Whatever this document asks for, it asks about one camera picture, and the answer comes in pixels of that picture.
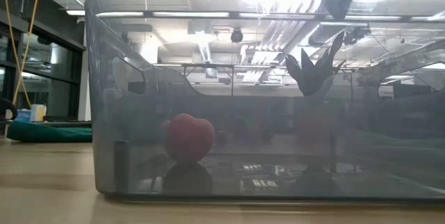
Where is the black aluminium table frame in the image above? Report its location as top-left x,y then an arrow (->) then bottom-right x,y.
41,120 -> 92,128

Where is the dark green cloth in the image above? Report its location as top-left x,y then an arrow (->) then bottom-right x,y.
6,121 -> 93,144

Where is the black ceiling dome camera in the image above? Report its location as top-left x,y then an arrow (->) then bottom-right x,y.
230,28 -> 244,43

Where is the white plastic cup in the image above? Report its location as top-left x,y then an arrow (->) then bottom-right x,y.
31,104 -> 47,122

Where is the grey translucent plastic container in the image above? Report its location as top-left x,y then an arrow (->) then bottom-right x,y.
84,0 -> 445,205

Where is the blue and white box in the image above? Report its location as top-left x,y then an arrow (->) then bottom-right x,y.
14,109 -> 32,123

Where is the pink toy peach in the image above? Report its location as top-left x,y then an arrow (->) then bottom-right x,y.
163,113 -> 216,164

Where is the green succulent in white pot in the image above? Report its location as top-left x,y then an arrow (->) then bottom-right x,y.
284,31 -> 348,113

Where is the yellow cable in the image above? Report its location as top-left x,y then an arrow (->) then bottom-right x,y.
0,0 -> 43,109

